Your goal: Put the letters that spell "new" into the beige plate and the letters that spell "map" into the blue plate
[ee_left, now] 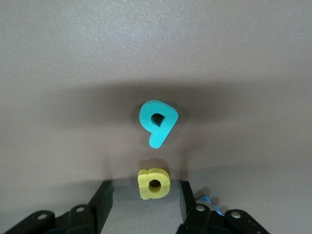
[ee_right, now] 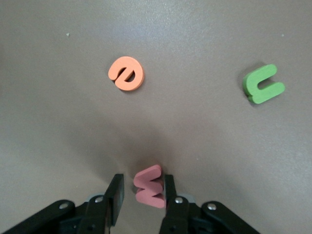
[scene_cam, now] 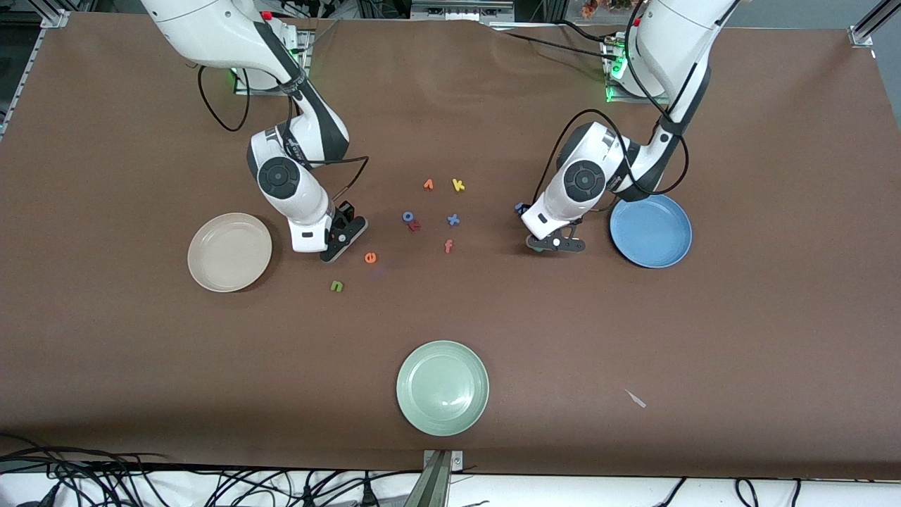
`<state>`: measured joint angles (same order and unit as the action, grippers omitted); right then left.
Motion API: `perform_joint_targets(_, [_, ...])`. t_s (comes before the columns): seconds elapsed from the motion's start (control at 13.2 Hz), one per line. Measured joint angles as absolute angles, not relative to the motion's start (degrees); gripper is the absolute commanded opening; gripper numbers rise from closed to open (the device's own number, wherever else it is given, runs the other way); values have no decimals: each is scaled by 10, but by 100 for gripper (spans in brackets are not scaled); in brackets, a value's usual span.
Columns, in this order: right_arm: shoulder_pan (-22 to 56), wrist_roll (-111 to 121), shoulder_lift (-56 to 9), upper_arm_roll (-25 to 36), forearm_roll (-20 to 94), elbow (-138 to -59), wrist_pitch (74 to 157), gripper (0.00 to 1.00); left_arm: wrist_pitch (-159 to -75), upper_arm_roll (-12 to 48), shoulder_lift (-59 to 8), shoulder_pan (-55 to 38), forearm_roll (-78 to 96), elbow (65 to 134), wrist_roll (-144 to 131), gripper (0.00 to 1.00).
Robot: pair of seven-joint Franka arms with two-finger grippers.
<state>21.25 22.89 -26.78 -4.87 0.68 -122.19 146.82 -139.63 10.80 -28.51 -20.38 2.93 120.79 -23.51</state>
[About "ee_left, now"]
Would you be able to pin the teal foam letter b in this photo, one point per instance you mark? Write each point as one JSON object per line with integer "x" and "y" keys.
{"x": 158, "y": 134}

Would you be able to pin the yellow foam letter a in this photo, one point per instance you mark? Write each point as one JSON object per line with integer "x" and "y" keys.
{"x": 143, "y": 185}

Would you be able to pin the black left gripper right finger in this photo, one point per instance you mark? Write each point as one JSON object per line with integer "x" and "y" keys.
{"x": 192, "y": 219}

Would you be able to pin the blue foam letter m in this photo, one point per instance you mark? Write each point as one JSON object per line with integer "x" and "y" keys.
{"x": 206, "y": 200}

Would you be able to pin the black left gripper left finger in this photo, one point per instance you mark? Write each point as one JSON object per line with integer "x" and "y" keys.
{"x": 100, "y": 207}

